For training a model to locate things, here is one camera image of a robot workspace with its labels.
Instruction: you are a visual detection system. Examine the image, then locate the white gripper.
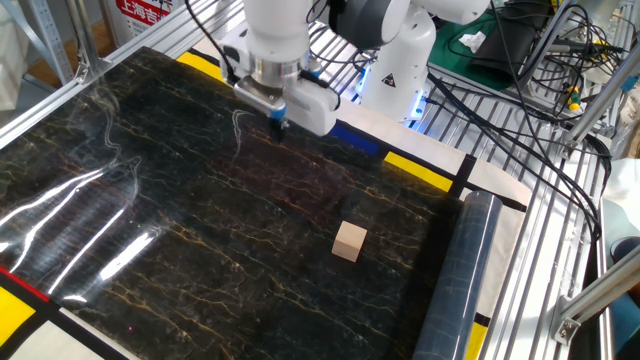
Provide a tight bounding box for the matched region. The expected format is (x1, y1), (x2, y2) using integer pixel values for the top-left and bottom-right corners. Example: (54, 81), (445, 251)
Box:
(218, 27), (341, 145)

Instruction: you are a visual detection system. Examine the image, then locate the small wooden cube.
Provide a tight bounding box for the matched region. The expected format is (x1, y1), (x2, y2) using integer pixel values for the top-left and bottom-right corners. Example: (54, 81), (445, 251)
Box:
(331, 221), (369, 264)

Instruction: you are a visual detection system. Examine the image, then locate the black marble pattern sheet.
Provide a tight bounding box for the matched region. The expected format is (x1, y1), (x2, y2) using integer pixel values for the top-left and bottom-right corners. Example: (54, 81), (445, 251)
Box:
(0, 47), (504, 360)

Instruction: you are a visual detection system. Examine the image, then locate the red white sign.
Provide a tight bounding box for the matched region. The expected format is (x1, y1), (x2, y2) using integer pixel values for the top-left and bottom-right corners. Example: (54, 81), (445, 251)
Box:
(107, 0), (175, 47)

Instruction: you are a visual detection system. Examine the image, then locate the crumpled white paper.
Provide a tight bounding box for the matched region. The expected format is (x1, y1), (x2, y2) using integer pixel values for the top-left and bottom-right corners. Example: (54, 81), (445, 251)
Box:
(458, 30), (488, 54)

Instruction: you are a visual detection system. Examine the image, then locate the aluminium profile beam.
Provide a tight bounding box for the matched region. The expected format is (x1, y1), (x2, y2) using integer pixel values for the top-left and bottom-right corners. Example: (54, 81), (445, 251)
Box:
(0, 59), (109, 147)
(64, 0), (104, 79)
(563, 49), (640, 149)
(549, 244), (640, 347)
(514, 0), (581, 86)

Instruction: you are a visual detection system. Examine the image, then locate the black pouch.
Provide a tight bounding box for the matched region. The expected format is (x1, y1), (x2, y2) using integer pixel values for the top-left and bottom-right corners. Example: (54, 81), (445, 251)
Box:
(468, 2), (554, 84)

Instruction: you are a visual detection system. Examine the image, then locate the perforated grey steel upright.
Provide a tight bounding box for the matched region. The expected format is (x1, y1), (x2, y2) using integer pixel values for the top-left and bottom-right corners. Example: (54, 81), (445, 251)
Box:
(19, 0), (76, 85)

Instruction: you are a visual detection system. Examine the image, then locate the yellow green screwdriver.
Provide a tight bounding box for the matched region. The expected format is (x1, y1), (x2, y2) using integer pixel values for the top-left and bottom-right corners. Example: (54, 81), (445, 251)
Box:
(564, 84), (583, 113)

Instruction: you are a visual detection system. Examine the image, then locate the teal bin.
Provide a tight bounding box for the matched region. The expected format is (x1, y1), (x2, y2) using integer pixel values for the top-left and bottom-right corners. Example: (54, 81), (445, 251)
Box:
(608, 235), (640, 354)

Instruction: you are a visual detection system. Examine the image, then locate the silver wrist camera blue end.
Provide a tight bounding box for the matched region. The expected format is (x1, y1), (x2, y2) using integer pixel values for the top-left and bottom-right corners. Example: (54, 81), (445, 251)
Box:
(232, 75), (288, 122)

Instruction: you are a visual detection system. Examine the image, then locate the black coiled cable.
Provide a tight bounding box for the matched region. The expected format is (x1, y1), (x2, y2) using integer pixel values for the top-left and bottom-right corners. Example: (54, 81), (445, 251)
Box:
(307, 29), (384, 84)

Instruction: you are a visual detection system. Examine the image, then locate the tangled black cable heap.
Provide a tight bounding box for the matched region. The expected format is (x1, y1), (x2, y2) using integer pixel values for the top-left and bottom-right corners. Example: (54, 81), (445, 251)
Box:
(519, 0), (626, 109)

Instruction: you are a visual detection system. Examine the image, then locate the thick black cable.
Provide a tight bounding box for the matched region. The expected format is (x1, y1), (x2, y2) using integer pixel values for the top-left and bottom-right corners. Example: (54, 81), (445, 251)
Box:
(424, 72), (614, 301)

